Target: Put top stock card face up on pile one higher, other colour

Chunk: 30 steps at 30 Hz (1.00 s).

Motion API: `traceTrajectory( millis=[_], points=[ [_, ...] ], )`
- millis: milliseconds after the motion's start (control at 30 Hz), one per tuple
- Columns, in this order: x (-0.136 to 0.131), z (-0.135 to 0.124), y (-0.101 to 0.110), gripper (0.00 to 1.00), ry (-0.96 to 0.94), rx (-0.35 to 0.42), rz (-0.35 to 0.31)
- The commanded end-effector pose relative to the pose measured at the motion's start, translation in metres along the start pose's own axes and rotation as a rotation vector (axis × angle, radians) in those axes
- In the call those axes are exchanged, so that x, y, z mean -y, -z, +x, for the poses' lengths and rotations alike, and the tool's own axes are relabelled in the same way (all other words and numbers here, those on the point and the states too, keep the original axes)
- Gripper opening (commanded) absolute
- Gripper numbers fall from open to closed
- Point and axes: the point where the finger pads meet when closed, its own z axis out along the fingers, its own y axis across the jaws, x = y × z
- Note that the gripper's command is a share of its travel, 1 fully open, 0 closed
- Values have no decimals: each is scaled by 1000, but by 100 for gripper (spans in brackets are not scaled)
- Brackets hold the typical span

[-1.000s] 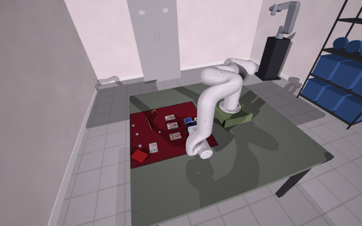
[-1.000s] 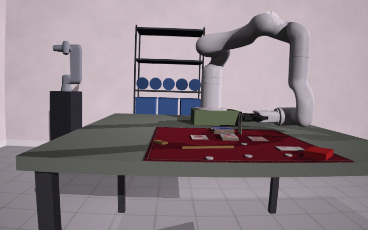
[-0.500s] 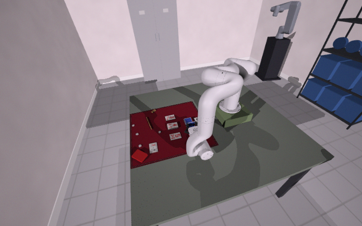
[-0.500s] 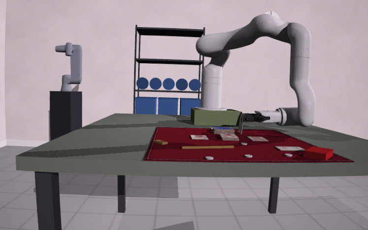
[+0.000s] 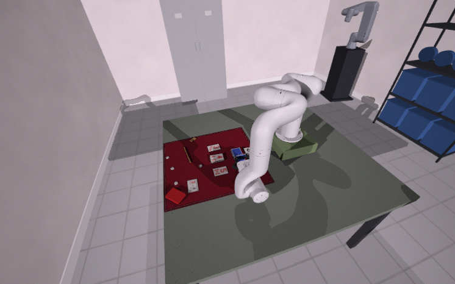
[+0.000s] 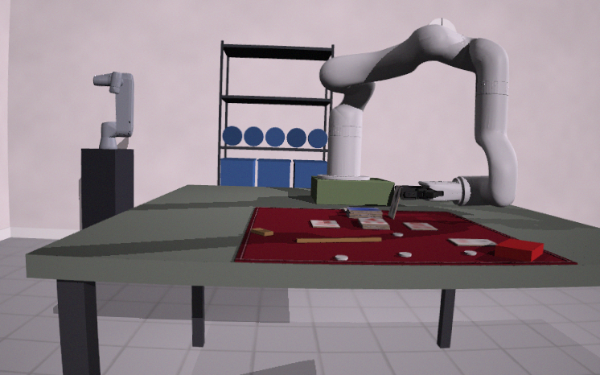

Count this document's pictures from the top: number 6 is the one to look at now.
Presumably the red rectangular box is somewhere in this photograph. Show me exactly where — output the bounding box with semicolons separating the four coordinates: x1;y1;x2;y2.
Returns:
495;238;544;262

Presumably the tan flat block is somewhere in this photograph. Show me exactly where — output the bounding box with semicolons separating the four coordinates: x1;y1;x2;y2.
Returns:
251;228;273;236

